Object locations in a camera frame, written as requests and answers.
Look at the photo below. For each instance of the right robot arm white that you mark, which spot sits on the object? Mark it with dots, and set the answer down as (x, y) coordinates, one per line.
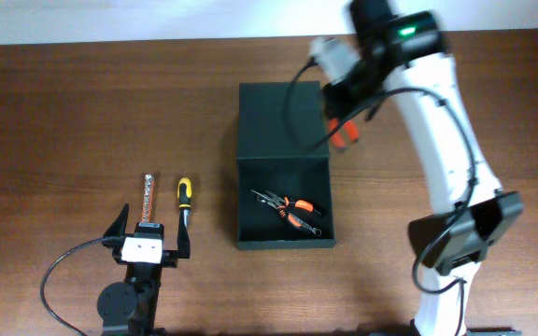
(405, 59)

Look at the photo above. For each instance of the black open box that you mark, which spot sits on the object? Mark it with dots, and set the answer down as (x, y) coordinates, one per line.
(270, 159)

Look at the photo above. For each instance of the red side cutters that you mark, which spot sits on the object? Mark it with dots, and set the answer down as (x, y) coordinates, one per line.
(346, 135)

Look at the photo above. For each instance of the orange black pliers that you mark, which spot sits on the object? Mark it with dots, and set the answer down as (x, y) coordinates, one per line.
(297, 210)

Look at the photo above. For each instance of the silver wrench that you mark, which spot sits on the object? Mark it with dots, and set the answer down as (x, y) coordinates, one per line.
(313, 228)

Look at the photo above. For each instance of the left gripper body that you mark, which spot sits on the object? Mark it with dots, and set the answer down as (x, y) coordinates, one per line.
(170, 258)

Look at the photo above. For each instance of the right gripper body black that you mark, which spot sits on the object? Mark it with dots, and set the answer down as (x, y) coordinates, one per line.
(346, 95)

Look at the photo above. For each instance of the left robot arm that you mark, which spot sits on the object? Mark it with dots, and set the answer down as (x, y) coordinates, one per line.
(129, 307)

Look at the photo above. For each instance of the yellow black screwdriver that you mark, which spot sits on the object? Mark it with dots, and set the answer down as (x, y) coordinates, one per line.
(184, 195)

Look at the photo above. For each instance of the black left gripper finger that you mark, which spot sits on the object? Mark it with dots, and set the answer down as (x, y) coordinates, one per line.
(183, 242)
(118, 226)

